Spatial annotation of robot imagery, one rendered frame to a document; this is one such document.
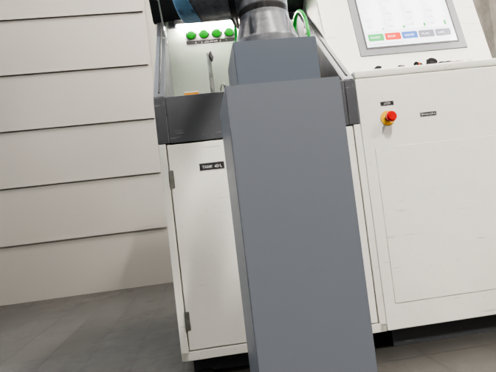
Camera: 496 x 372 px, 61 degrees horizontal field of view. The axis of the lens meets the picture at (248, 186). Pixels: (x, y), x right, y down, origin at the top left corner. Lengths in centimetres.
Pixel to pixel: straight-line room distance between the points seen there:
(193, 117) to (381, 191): 69
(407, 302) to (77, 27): 327
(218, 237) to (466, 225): 87
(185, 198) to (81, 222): 228
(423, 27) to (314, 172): 130
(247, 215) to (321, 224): 15
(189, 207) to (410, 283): 80
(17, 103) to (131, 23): 112
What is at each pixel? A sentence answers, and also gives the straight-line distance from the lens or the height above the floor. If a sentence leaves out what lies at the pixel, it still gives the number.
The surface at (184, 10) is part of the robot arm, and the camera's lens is 106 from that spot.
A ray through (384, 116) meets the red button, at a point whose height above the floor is 80.
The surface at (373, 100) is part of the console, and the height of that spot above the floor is 87.
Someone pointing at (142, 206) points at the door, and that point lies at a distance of 355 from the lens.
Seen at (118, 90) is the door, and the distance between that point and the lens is 371.
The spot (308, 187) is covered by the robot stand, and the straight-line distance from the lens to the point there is 86.
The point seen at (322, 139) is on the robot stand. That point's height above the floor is 67.
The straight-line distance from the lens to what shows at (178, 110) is 146.
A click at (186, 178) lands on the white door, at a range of 143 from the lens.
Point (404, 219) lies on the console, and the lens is 157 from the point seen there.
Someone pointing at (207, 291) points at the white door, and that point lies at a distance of 145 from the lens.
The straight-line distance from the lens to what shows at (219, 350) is 150.
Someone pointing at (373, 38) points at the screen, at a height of 118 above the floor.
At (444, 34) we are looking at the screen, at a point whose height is 118.
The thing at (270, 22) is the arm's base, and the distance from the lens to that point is 99.
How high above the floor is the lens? 56
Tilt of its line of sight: 2 degrees up
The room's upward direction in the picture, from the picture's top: 7 degrees counter-clockwise
